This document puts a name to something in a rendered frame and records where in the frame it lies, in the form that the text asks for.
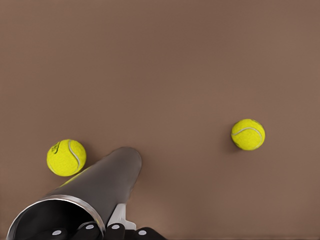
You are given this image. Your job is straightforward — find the dark grey tennis ball tube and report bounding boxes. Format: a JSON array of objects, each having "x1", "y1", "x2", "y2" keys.
[{"x1": 6, "y1": 146, "x2": 143, "y2": 240}]

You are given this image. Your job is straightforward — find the left gripper left finger black root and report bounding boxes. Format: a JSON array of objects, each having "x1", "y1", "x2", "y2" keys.
[{"x1": 31, "y1": 221, "x2": 104, "y2": 240}]

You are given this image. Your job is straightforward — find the left gripper right finger black root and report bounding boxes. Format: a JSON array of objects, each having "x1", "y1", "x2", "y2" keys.
[{"x1": 104, "y1": 203, "x2": 167, "y2": 240}]

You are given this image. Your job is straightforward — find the yellow tennis ball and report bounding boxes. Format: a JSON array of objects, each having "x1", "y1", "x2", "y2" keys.
[
  {"x1": 230, "y1": 118, "x2": 266, "y2": 151},
  {"x1": 46, "y1": 139, "x2": 87, "y2": 177}
]

